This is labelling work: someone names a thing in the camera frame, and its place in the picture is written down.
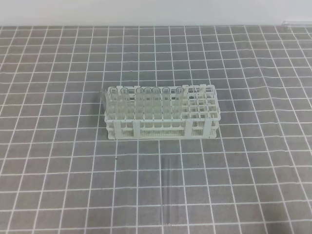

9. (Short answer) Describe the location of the clear tube at table edge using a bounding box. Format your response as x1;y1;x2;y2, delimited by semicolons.
282;20;312;27

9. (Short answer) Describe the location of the clear glass test tube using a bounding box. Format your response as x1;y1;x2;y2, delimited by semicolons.
161;156;173;225

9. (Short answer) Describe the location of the clear leaning test tube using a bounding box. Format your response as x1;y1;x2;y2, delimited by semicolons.
100;89;108;115

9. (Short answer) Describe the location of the grey checked tablecloth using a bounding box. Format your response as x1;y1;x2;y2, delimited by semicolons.
0;26;312;234

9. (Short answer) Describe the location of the white plastic test tube rack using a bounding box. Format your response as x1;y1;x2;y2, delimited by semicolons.
104;84;221;140

